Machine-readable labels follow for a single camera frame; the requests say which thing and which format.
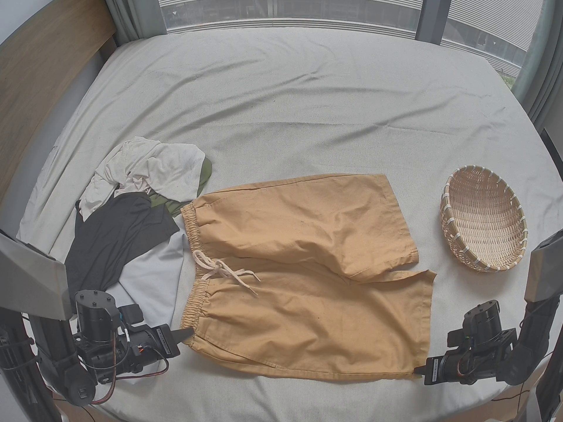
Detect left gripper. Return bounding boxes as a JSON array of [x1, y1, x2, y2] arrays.
[[125, 324, 193, 368]]

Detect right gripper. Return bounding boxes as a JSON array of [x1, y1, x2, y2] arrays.
[[415, 351, 469, 387]]

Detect tan shorts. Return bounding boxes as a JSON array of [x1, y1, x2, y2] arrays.
[[179, 173, 437, 382]]

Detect pale grey garment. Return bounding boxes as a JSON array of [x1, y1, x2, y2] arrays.
[[106, 231, 187, 331]]

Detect black garment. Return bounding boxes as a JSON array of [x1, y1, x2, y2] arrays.
[[65, 193, 181, 295]]

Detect round woven basket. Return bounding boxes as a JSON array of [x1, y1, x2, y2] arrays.
[[440, 165, 528, 272]]

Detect green garment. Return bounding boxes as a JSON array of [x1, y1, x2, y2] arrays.
[[147, 156, 213, 219]]

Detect white garment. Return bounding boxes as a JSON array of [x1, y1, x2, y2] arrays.
[[80, 137, 206, 221]]

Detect blue-green curtain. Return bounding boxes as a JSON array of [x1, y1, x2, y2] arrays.
[[94, 0, 170, 45], [511, 0, 563, 133]]

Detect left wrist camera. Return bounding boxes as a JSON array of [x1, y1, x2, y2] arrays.
[[118, 304, 143, 326]]

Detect black cable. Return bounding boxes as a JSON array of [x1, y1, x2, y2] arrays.
[[489, 389, 534, 414]]

